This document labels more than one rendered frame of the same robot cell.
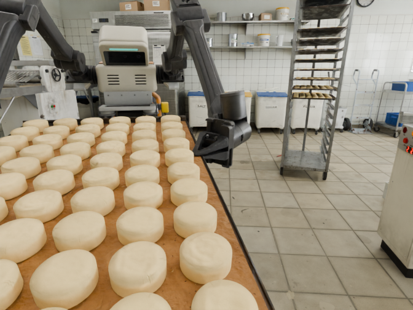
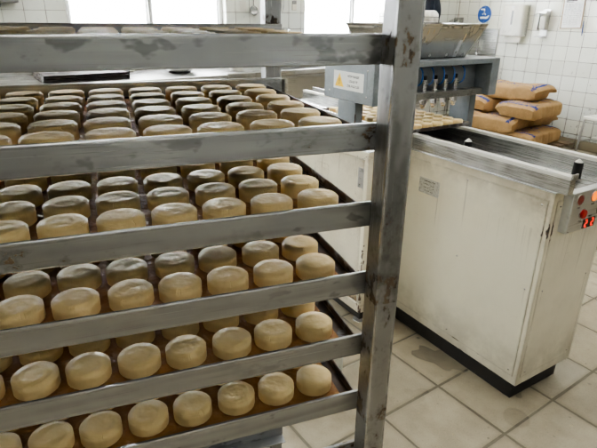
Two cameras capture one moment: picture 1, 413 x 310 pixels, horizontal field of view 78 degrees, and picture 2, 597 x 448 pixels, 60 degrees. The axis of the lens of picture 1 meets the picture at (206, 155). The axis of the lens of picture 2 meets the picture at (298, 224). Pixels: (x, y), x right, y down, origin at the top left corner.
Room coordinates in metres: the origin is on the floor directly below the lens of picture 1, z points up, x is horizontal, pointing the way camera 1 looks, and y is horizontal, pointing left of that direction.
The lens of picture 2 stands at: (3.07, -0.48, 1.35)
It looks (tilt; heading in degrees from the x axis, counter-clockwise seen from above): 22 degrees down; 231
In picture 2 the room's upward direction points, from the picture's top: 1 degrees clockwise
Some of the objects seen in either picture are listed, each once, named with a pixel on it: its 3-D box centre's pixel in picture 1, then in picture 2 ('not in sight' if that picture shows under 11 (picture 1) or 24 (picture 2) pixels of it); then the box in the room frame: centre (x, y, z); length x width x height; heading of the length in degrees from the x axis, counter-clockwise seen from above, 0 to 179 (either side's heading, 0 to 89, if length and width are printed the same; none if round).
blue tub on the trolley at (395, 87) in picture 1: (405, 86); not in sight; (4.64, -3.51, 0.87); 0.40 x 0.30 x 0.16; 179
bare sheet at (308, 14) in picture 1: (321, 13); not in sight; (2.87, -1.15, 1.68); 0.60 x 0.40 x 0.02; 161
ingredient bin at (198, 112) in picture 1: (202, 111); not in sight; (5.05, 0.08, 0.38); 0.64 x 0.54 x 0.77; 179
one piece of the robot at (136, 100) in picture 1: (129, 114); not in sight; (1.23, 0.37, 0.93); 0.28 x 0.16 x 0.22; 102
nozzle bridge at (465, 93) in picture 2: not in sight; (410, 97); (1.21, -1.98, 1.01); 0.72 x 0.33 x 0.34; 173
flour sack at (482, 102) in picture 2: not in sight; (488, 100); (-2.26, -3.69, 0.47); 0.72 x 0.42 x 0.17; 176
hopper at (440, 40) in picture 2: not in sight; (416, 40); (1.21, -1.98, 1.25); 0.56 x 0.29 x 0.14; 173
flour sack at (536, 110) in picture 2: not in sight; (530, 108); (-2.20, -3.15, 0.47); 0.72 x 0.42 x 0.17; 1
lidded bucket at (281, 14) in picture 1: (282, 15); not in sight; (5.15, -1.37, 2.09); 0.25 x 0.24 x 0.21; 176
